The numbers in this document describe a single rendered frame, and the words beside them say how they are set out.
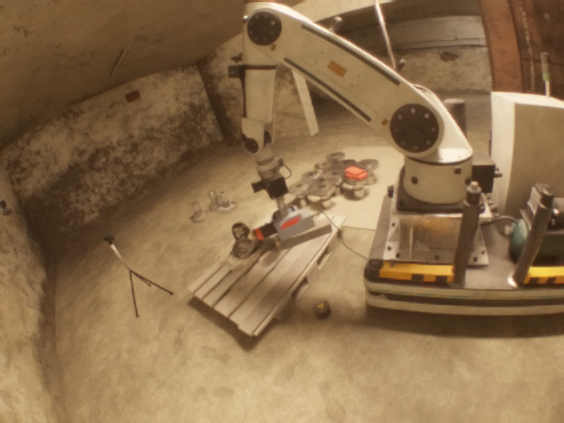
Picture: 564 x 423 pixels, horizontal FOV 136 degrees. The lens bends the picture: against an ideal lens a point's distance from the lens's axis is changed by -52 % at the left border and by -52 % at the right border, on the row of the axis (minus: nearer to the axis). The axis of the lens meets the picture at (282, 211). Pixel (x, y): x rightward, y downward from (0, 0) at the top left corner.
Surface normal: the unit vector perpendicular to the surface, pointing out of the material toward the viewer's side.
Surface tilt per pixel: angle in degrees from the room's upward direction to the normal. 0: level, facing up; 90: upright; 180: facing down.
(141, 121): 90
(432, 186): 90
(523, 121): 90
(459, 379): 0
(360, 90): 90
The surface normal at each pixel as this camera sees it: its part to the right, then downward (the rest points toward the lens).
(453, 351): -0.29, -0.83
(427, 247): -0.46, 0.55
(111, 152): 0.77, 0.10
